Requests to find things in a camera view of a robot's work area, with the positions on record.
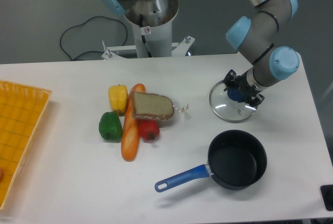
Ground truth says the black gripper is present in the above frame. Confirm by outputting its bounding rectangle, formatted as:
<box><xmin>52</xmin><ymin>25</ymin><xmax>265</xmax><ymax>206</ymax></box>
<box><xmin>223</xmin><ymin>69</ymin><xmax>265</xmax><ymax>106</ymax></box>

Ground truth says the glass lid blue knob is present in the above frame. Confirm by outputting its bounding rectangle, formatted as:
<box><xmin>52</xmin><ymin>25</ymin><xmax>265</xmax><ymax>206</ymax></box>
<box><xmin>209</xmin><ymin>81</ymin><xmax>258</xmax><ymax>123</ymax></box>

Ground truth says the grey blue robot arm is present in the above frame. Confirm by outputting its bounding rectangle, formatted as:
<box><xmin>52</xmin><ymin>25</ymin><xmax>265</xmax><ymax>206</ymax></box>
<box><xmin>102</xmin><ymin>0</ymin><xmax>299</xmax><ymax>107</ymax></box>

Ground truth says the bagged bread slice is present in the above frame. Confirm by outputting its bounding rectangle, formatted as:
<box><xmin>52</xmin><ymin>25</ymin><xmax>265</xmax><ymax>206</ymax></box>
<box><xmin>131</xmin><ymin>92</ymin><xmax>191</xmax><ymax>121</ymax></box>

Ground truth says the red bell pepper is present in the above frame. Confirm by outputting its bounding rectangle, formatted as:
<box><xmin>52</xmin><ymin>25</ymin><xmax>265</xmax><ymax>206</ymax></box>
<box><xmin>139</xmin><ymin>120</ymin><xmax>160</xmax><ymax>142</ymax></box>

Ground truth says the orange baguette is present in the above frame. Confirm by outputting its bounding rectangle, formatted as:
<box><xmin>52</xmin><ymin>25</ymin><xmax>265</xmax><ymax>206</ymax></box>
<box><xmin>121</xmin><ymin>83</ymin><xmax>146</xmax><ymax>162</ymax></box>

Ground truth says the yellow bell pepper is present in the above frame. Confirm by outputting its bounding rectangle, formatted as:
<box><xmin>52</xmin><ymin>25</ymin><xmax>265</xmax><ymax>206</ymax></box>
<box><xmin>108</xmin><ymin>84</ymin><xmax>127</xmax><ymax>115</ymax></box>

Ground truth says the black device at table edge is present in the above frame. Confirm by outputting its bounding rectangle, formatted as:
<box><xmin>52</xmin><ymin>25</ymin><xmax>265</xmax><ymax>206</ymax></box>
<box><xmin>320</xmin><ymin>184</ymin><xmax>333</xmax><ymax>211</ymax></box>

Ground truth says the green bell pepper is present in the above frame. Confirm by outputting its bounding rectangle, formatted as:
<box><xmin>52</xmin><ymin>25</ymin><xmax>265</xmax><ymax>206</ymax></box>
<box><xmin>98</xmin><ymin>111</ymin><xmax>123</xmax><ymax>143</ymax></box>

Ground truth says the yellow plastic basket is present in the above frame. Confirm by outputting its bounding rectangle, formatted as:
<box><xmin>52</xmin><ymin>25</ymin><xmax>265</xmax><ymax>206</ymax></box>
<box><xmin>1</xmin><ymin>80</ymin><xmax>52</xmax><ymax>210</ymax></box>

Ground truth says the black saucepan blue handle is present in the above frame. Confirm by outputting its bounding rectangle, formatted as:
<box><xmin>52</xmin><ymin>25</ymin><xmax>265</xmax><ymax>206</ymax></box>
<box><xmin>155</xmin><ymin>130</ymin><xmax>267</xmax><ymax>192</ymax></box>

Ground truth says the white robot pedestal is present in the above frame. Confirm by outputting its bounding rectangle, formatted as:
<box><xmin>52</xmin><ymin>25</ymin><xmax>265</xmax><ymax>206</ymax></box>
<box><xmin>102</xmin><ymin>0</ymin><xmax>195</xmax><ymax>58</ymax></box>

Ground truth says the black floor cable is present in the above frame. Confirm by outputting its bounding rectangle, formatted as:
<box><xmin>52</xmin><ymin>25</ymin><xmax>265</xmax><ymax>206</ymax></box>
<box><xmin>59</xmin><ymin>16</ymin><xmax>129</xmax><ymax>61</ymax></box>

